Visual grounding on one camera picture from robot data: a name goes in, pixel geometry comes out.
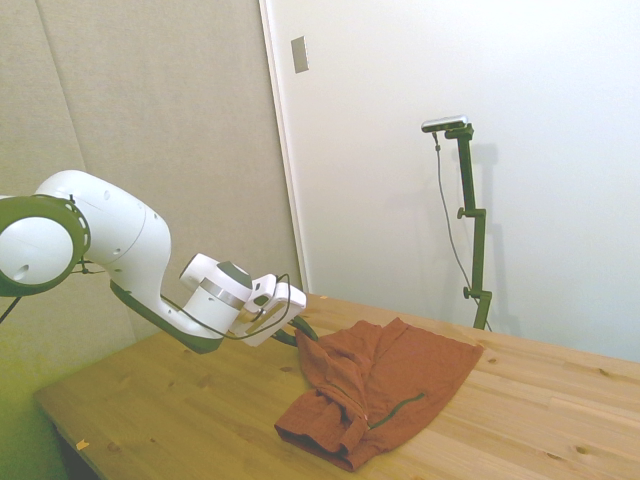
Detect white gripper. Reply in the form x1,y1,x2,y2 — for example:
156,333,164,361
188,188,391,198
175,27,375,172
234,281,320,349

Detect rust red shorts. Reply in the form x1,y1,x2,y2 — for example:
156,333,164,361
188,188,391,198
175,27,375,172
273,316,486,473

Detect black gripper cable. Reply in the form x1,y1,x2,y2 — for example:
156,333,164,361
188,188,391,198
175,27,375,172
158,272,292,342

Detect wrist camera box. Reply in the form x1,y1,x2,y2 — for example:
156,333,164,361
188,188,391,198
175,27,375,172
244,273,282,321

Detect white door frame trim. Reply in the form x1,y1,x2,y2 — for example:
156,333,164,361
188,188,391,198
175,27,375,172
258,0,312,297

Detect grey camera cable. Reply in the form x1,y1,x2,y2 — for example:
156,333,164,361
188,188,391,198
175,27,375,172
432,130,476,290

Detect dark table camera stand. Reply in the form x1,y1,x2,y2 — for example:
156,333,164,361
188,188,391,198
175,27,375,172
441,124,494,332

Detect grey stereo camera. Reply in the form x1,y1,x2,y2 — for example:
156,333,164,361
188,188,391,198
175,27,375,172
420,113,472,134

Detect grey wall plate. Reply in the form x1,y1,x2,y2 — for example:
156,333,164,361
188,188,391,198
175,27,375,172
290,35,311,75

